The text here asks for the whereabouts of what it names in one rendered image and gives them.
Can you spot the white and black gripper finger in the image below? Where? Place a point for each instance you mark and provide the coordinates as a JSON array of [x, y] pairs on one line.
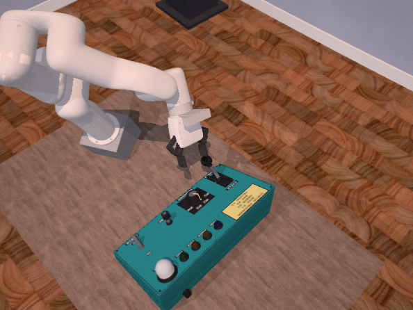
[[177, 152], [202, 143]]

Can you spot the teal console housing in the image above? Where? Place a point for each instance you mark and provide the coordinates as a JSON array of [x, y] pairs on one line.
[[218, 212]]

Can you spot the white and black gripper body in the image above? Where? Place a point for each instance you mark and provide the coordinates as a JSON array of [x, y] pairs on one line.
[[185, 136]]

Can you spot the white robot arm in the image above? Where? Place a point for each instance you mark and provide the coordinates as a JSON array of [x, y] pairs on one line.
[[67, 54]]

